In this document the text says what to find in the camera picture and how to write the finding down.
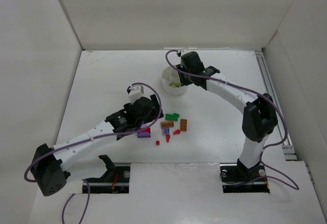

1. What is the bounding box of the red arch lego brick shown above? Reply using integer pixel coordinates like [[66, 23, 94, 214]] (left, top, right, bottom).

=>
[[142, 128, 151, 133]]

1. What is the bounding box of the purple lego plate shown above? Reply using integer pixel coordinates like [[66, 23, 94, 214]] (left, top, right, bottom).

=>
[[137, 131, 151, 139]]

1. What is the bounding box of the lime lego brick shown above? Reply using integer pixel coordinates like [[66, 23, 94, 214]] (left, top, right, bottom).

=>
[[170, 84, 181, 88]]

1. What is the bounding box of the purple small square lego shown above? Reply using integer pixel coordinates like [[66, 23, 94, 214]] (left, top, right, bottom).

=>
[[162, 128, 170, 136]]

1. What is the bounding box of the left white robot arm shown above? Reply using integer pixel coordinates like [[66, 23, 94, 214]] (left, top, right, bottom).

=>
[[30, 95, 163, 196]]

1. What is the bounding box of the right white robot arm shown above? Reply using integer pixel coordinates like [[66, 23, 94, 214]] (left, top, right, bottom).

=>
[[176, 49, 278, 173]]

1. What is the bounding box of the brown lego plate left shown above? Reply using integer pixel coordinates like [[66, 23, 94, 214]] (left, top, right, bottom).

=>
[[160, 121, 174, 129]]

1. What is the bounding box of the brown lego plate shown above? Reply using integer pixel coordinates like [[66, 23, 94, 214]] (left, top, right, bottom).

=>
[[180, 119, 188, 132], [160, 121, 174, 129]]

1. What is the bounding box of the white round divided container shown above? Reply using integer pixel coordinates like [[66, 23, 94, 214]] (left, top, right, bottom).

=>
[[161, 66, 187, 96]]

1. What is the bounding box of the red cone lego upper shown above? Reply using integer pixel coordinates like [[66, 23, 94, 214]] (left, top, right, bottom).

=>
[[173, 129, 181, 135]]

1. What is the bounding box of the brown lego plate right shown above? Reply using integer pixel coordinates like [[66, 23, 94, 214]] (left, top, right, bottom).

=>
[[180, 119, 188, 132]]

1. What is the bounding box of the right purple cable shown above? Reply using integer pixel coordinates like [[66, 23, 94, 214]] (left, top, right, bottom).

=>
[[165, 49, 300, 191]]

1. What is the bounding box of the purple cable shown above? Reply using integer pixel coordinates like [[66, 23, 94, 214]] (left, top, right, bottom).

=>
[[24, 82, 164, 224], [165, 49, 300, 191]]

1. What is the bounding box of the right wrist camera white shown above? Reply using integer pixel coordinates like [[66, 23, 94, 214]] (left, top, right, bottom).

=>
[[177, 48, 192, 57]]

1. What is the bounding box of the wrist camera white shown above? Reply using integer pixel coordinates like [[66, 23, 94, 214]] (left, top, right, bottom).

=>
[[127, 85, 144, 104], [177, 48, 192, 57]]

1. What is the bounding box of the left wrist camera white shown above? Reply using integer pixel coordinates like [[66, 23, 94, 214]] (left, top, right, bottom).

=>
[[127, 85, 144, 104]]

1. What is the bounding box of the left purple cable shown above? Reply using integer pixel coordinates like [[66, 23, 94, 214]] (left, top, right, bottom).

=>
[[24, 82, 164, 224]]

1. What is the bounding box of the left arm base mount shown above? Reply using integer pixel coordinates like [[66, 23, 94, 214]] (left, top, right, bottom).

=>
[[86, 155, 131, 194]]

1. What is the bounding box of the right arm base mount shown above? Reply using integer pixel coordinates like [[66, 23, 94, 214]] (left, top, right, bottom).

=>
[[219, 161, 270, 193]]

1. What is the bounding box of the aluminium rail right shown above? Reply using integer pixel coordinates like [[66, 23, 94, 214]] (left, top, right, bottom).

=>
[[254, 50, 298, 161]]

